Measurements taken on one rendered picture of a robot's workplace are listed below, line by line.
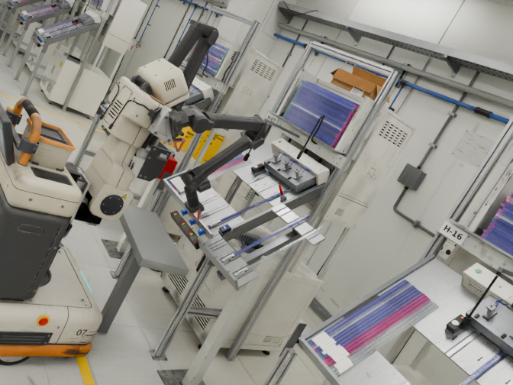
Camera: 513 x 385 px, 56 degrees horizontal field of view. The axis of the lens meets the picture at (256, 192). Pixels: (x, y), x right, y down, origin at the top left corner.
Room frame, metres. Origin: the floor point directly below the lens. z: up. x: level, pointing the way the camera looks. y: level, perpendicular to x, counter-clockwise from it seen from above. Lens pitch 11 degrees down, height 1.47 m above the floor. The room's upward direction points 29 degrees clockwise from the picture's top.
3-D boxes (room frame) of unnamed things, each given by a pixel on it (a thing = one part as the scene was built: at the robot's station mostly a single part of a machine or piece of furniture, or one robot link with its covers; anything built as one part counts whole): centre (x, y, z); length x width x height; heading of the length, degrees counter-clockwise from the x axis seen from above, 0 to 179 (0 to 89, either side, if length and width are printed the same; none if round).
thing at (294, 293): (3.01, -0.17, 0.31); 0.70 x 0.65 x 0.62; 41
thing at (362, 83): (3.16, -0.28, 1.82); 0.68 x 0.30 x 0.20; 41
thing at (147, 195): (3.24, 0.65, 0.39); 0.24 x 0.24 x 0.78; 41
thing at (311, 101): (2.88, -0.12, 1.52); 0.51 x 0.13 x 0.27; 41
